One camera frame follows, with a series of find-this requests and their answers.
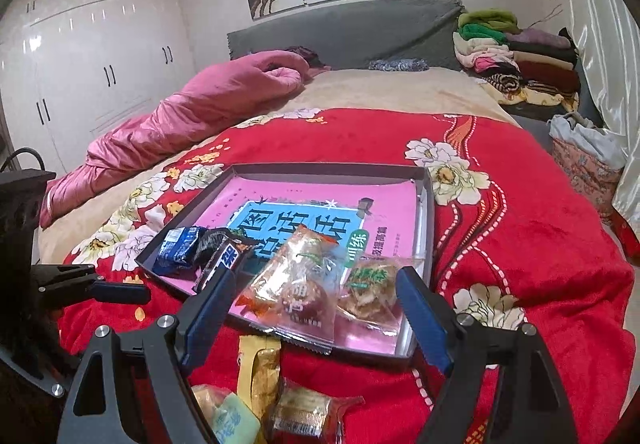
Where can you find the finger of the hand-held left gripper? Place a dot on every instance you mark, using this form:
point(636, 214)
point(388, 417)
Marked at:
point(125, 293)

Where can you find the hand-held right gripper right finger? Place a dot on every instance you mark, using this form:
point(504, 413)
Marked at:
point(422, 319)

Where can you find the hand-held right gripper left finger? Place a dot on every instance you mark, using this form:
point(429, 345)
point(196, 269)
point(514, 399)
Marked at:
point(210, 319)

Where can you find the black snack bar packet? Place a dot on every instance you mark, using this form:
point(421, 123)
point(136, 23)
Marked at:
point(220, 249)

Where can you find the clear cake packet orange end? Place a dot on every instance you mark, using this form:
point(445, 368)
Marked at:
point(280, 264)

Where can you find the clear packet with red ball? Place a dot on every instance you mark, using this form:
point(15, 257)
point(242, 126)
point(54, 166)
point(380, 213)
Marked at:
point(302, 306)

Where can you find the shallow grey box tray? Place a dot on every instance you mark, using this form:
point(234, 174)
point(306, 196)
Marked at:
point(300, 169)

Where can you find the clear pastry packet green label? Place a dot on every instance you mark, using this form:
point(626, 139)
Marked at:
point(367, 294)

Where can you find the blue snack packet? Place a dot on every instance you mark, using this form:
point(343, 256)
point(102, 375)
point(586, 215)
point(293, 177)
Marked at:
point(175, 251)

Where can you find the golden yellow snack packet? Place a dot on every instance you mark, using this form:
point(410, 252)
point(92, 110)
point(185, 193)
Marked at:
point(257, 364)

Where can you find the light green snack packet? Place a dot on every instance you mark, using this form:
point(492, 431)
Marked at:
point(232, 421)

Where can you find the small clear cake packet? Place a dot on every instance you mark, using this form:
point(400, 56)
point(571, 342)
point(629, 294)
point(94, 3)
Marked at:
point(300, 411)

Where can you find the red floral blanket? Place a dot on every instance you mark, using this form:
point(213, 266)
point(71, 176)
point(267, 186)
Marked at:
point(525, 234)

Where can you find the pink book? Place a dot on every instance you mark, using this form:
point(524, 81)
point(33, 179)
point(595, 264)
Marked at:
point(320, 191)

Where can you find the pink quilt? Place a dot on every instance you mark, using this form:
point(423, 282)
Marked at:
point(190, 109)

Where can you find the white wardrobe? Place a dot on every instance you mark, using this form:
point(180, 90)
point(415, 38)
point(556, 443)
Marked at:
point(90, 49)

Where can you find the pink floral bag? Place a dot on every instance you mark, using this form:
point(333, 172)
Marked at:
point(585, 179)

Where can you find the beige bed sheet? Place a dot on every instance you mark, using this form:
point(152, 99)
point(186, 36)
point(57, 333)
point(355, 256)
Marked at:
point(390, 89)

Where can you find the light blue cloth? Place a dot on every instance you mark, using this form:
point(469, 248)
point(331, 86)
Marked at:
point(585, 139)

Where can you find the grey patterned pillow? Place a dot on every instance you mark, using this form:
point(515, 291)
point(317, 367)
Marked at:
point(400, 65)

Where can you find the stack of folded clothes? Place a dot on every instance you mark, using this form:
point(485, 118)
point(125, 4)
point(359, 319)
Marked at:
point(520, 59)

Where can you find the dark cloth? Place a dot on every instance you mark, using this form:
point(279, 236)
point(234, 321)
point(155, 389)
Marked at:
point(310, 56)

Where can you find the grey headboard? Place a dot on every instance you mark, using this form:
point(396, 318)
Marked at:
point(350, 34)

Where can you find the white satin curtain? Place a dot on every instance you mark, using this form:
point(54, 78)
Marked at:
point(610, 49)

